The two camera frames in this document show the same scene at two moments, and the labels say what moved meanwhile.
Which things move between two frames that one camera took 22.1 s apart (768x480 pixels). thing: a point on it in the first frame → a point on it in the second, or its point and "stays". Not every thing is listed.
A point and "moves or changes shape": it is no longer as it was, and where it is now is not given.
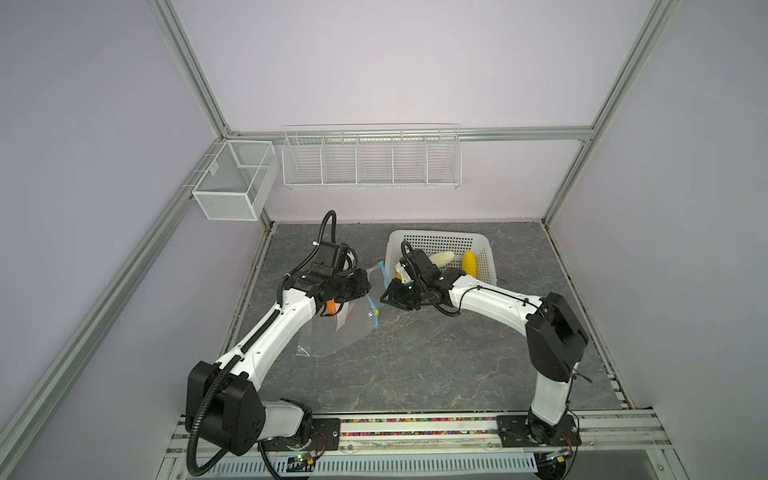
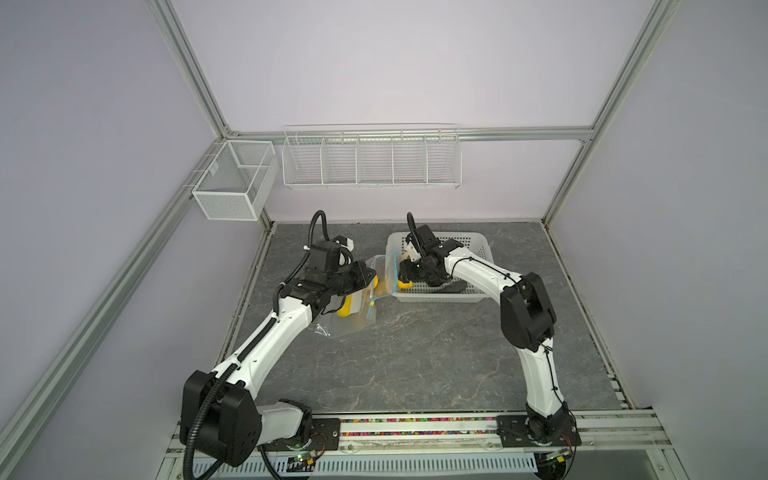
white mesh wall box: (235, 183) stays
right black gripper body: (420, 292) → (415, 270)
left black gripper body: (350, 286) stays
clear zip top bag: (352, 320) moves or changes shape
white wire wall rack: (372, 156) stays
